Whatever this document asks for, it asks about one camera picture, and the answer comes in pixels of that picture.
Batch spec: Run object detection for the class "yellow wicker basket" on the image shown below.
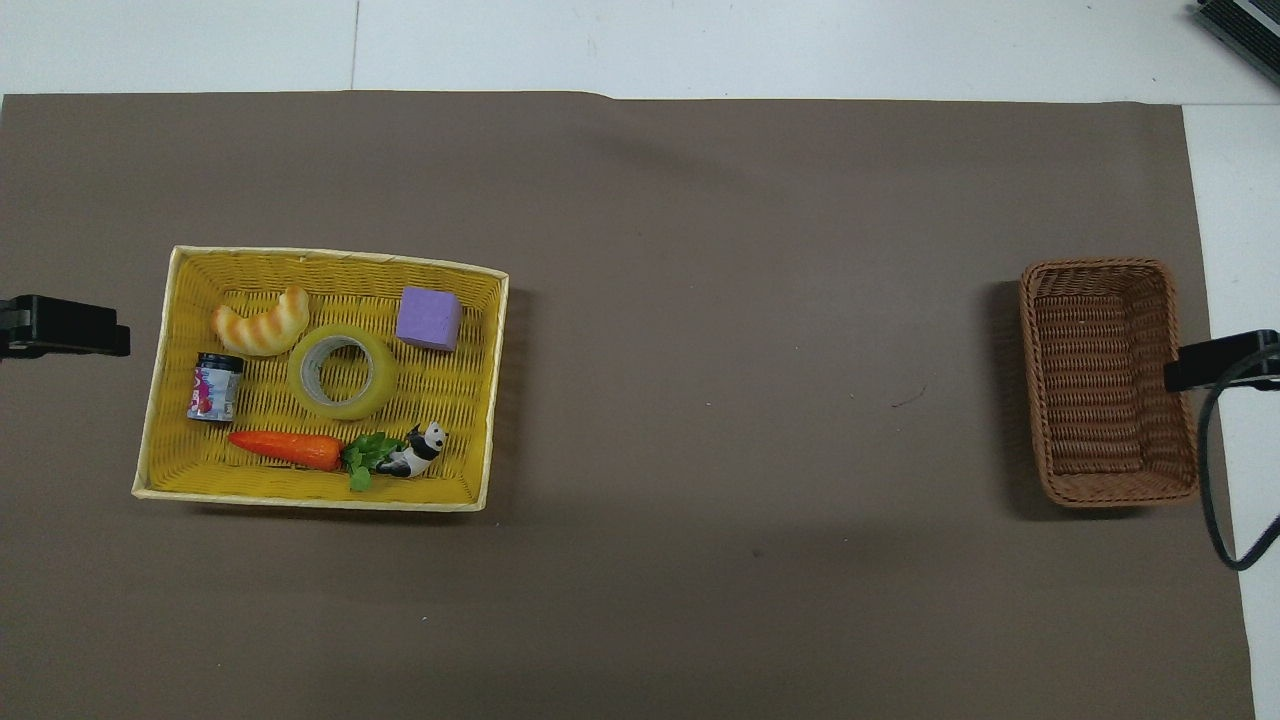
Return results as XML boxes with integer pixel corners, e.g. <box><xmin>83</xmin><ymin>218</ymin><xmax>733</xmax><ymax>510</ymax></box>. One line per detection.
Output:
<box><xmin>131</xmin><ymin>245</ymin><xmax>510</xmax><ymax>513</ymax></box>

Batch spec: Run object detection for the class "clear tape roll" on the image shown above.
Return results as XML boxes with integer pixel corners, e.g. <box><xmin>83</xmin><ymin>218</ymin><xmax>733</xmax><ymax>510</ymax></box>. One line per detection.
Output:
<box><xmin>287</xmin><ymin>323</ymin><xmax>398</xmax><ymax>422</ymax></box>

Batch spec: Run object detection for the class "brown wicker basket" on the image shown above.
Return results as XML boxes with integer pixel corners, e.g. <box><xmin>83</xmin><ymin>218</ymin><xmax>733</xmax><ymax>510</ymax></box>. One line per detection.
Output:
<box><xmin>1019</xmin><ymin>258</ymin><xmax>1200</xmax><ymax>508</ymax></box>

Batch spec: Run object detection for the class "purple foam cube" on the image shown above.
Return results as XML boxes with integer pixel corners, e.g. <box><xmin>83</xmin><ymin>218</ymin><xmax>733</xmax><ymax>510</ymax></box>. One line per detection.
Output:
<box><xmin>395</xmin><ymin>286</ymin><xmax>464</xmax><ymax>353</ymax></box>

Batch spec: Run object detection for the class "panda figurine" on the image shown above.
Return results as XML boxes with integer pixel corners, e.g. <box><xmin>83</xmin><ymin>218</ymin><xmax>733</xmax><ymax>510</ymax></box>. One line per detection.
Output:
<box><xmin>376</xmin><ymin>420</ymin><xmax>449</xmax><ymax>479</ymax></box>

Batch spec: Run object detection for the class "toy carrot with green leaves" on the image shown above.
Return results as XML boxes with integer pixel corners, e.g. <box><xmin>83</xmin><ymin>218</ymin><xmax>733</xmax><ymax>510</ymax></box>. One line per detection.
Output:
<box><xmin>227</xmin><ymin>429</ymin><xmax>406</xmax><ymax>493</ymax></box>

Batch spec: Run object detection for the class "toy croissant bread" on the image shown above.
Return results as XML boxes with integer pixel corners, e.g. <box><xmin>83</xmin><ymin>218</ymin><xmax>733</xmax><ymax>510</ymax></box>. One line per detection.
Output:
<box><xmin>211</xmin><ymin>285</ymin><xmax>312</xmax><ymax>358</ymax></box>

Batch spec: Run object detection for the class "small jar with black lid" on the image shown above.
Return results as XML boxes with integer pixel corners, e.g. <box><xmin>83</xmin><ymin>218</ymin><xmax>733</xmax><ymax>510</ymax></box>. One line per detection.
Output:
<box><xmin>186</xmin><ymin>352</ymin><xmax>246</xmax><ymax>424</ymax></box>

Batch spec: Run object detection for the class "black cable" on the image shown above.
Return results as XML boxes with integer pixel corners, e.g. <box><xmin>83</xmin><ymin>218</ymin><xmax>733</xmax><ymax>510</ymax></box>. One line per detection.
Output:
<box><xmin>1198</xmin><ymin>345</ymin><xmax>1280</xmax><ymax>573</ymax></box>

